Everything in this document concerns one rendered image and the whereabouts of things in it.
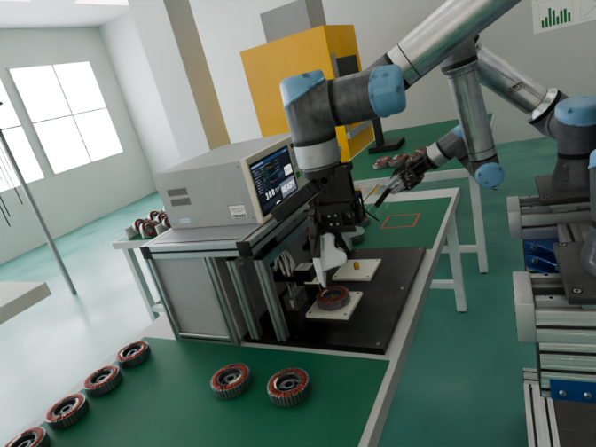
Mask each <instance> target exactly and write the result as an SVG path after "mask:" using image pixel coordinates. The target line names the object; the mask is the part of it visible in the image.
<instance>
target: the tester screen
mask: <svg viewBox="0 0 596 447"><path fill-rule="evenodd" d="M288 164H291V162H290V159H289V155H288V151H287V149H286V148H285V149H283V150H281V151H280V152H278V153H275V154H273V155H272V156H271V157H269V158H267V159H265V160H263V161H261V162H259V163H257V164H255V165H254V166H253V167H251V172H252V175H253V179H254V181H255V187H256V190H257V193H258V197H259V200H260V203H261V206H262V210H263V206H264V205H265V204H267V203H268V202H270V201H271V200H273V199H274V198H275V197H277V196H278V195H281V198H282V199H283V195H282V191H281V188H280V185H279V184H281V183H282V182H284V181H285V180H287V179H288V178H289V177H291V176H292V175H293V174H294V173H293V170H292V172H291V173H289V174H288V175H286V176H284V177H283V178H281V179H280V180H278V175H277V171H279V170H280V169H282V168H284V167H285V166H286V165H288ZM272 188H274V191H275V194H276V195H274V196H273V197H272V198H270V199H269V200H266V198H265V193H266V192H268V191H270V190H271V189H272ZM282 199H280V200H282ZM276 204H277V202H276V203H275V204H273V205H272V206H271V207H269V208H268V209H266V210H265V211H263V214H264V215H265V214H266V213H267V212H269V211H270V210H271V209H272V208H273V207H274V206H275V205H276Z"/></svg>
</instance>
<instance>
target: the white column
mask: <svg viewBox="0 0 596 447"><path fill-rule="evenodd" d="M127 1H128V4H129V8H130V11H131V14H132V17H133V20H134V22H135V25H136V28H137V32H138V35H139V38H140V40H141V43H142V45H143V48H144V51H145V55H146V58H147V61H148V64H149V67H150V69H151V72H152V75H153V79H154V82H155V85H156V88H157V91H158V93H159V96H160V99H161V103H162V106H163V109H164V111H165V114H166V116H167V119H168V122H169V126H170V129H171V132H172V135H173V138H174V140H175V143H176V148H177V150H178V153H179V156H180V159H181V162H185V161H188V160H190V159H192V158H195V157H197V156H199V155H202V154H203V153H207V152H209V151H212V150H214V149H216V148H218V147H220V146H222V145H228V144H231V140H230V138H229V134H228V131H227V128H226V125H225V122H224V117H223V113H222V110H221V107H220V104H219V101H218V98H217V95H216V89H215V86H214V84H213V80H212V77H211V73H210V71H209V68H208V63H207V59H206V56H205V53H204V50H203V47H202V44H201V40H200V35H199V32H198V29H197V26H196V23H195V19H194V17H193V14H192V8H191V5H190V2H189V0H127Z"/></svg>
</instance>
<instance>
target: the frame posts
mask: <svg viewBox="0 0 596 447"><path fill-rule="evenodd" d="M348 241H349V248H350V252H351V251H352V249H353V245H352V240H351V238H349V239H348ZM225 261H226V263H227V266H228V269H229V272H230V274H231V279H232V282H233V285H234V287H235V290H236V293H237V296H238V298H239V304H240V307H241V309H242V312H243V315H244V318H245V320H246V323H247V328H248V331H249V333H250V336H251V339H254V338H256V339H257V340H259V339H260V338H261V336H262V335H263V330H262V328H261V325H260V322H259V319H258V316H257V313H256V310H255V306H254V303H253V300H252V297H251V294H250V291H249V288H248V285H247V281H246V277H245V274H244V271H243V269H242V266H241V265H239V260H238V257H237V256H230V257H228V258H227V259H226V260H225ZM253 261H254V264H255V268H256V271H257V275H258V278H259V280H260V283H261V287H262V290H263V295H264V298H265V301H266V303H267V307H268V310H269V312H270V315H271V321H272V324H273V327H274V330H275V333H276V335H277V339H278V341H281V340H282V341H287V338H289V337H290V334H289V332H288V328H287V325H286V320H285V317H284V313H283V310H282V307H281V304H280V301H279V298H278V292H277V289H276V286H275V283H274V280H273V277H272V274H271V268H270V265H269V262H268V259H267V255H257V256H256V257H255V258H254V259H253ZM260 335H261V336H260Z"/></svg>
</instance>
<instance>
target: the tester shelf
mask: <svg viewBox="0 0 596 447"><path fill-rule="evenodd" d="M317 194H318V193H317ZM317 194H316V195H317ZM316 195H314V196H313V197H312V198H310V199H309V200H307V201H306V202H305V203H303V204H302V205H301V206H300V207H298V208H297V209H296V210H295V212H294V213H293V214H292V215H291V216H290V217H288V218H287V219H286V220H281V221H280V222H279V223H278V222H277V221H276V219H275V218H274V217H271V218H270V219H269V220H267V221H266V222H265V223H249V224H236V225H225V226H213V227H200V228H189V229H176V230H172V228H171V229H169V230H167V231H165V232H163V233H162V234H161V235H159V236H158V237H156V238H154V239H152V240H150V241H148V242H147V243H145V244H144V245H143V246H141V247H139V249H140V251H141V254H142V256H143V258H144V259H169V258H198V257H227V256H253V255H254V254H255V253H256V252H257V251H259V250H260V249H261V248H262V247H263V246H264V245H266V244H267V243H268V242H269V241H270V240H271V239H272V238H274V237H275V236H276V235H277V234H278V233H279V232H280V231H282V230H283V229H284V228H285V227H286V226H287V225H288V224H290V223H291V222H292V221H293V220H294V219H295V218H296V217H297V216H298V215H299V214H300V213H301V212H302V211H303V210H305V209H306V208H307V207H308V206H309V204H308V203H309V201H310V200H312V199H313V198H314V197H315V196H316Z"/></svg>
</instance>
